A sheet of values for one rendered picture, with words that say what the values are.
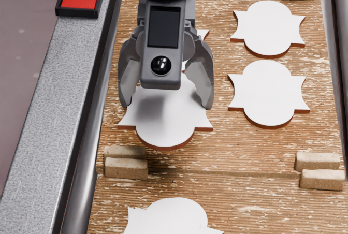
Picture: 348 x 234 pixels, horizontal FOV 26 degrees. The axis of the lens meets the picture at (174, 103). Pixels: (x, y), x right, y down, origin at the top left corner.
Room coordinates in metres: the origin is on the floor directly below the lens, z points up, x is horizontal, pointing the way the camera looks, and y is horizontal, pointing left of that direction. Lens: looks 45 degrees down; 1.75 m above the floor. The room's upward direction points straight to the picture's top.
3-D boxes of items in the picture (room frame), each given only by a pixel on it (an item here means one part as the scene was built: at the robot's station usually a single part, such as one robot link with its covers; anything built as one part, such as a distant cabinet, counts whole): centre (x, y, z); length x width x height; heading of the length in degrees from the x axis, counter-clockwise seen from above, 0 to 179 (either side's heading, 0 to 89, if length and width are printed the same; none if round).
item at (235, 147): (0.88, -0.07, 0.93); 0.41 x 0.35 x 0.02; 177
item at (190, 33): (0.72, 0.01, 1.18); 0.09 x 0.08 x 0.12; 178
